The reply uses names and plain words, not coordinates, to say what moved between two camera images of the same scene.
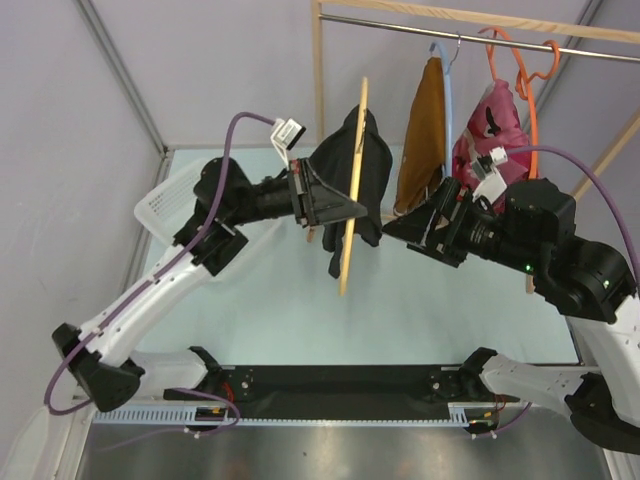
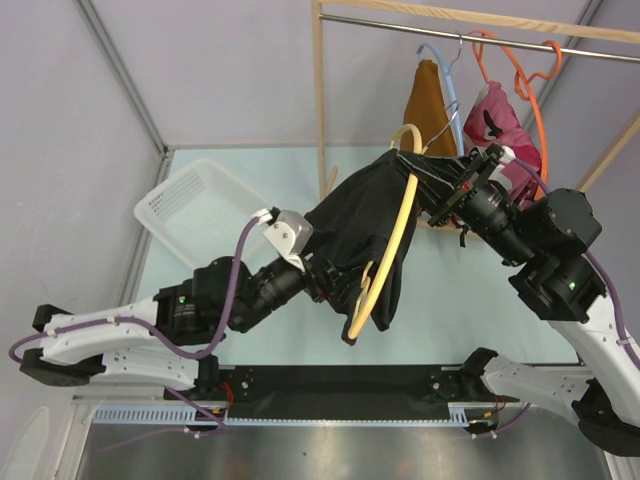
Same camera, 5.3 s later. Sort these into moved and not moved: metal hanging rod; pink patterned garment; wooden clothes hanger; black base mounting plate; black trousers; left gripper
Moved: wooden clothes hanger; left gripper; black trousers
Not moved: pink patterned garment; metal hanging rod; black base mounting plate
